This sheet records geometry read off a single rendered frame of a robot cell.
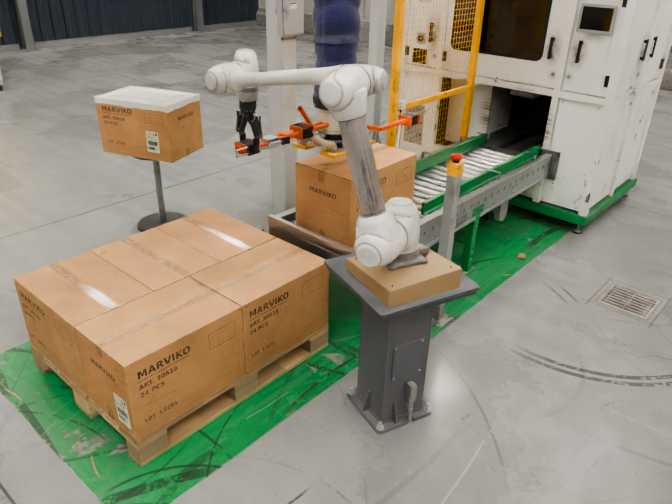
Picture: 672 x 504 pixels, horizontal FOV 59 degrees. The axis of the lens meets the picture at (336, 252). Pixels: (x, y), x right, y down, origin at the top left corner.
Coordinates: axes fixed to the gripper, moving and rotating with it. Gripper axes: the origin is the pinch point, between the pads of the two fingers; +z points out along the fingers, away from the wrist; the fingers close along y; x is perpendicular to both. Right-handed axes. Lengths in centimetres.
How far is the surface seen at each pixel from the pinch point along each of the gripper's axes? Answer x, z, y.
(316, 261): -30, 66, -14
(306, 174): -51, 31, 13
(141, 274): 40, 66, 39
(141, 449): 83, 111, -18
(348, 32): -56, -44, -9
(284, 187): -113, 80, 96
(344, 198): -51, 37, -14
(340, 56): -53, -33, -7
